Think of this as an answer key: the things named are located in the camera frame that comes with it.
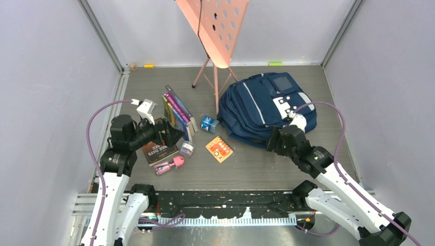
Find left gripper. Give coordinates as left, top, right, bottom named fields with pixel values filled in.
left=129, top=113, right=184, bottom=150

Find Animal Farm book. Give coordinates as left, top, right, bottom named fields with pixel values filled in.
left=162, top=93, right=192, bottom=141

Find navy blue student backpack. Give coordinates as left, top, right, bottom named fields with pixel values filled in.
left=217, top=72, right=317, bottom=149

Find purple Treehouse book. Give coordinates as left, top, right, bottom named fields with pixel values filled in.
left=166, top=92, right=195, bottom=140

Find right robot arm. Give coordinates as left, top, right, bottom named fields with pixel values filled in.
left=266, top=115, right=411, bottom=245

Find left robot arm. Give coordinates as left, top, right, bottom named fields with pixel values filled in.
left=80, top=114, right=184, bottom=245

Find small purple glitter jar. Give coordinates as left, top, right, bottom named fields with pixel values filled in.
left=180, top=141, right=195, bottom=157

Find Three Days to See book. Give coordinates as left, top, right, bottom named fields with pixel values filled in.
left=142, top=142, right=179, bottom=166

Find green tape piece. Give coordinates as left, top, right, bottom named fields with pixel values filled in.
left=268, top=61, right=283, bottom=66

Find small wooden block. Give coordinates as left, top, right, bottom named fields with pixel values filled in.
left=129, top=63, right=137, bottom=71

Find pink music stand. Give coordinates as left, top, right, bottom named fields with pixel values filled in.
left=176, top=0, right=249, bottom=113

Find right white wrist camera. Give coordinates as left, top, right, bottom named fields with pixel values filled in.
left=288, top=111, right=307, bottom=133

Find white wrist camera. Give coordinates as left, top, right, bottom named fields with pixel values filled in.
left=288, top=111, right=307, bottom=133
left=136, top=99, right=156, bottom=125

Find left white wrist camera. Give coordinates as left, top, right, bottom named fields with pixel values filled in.
left=136, top=99, right=156, bottom=125

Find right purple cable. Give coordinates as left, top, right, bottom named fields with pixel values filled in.
left=294, top=100, right=423, bottom=246

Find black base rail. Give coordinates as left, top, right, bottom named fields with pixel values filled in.
left=144, top=190, right=317, bottom=219

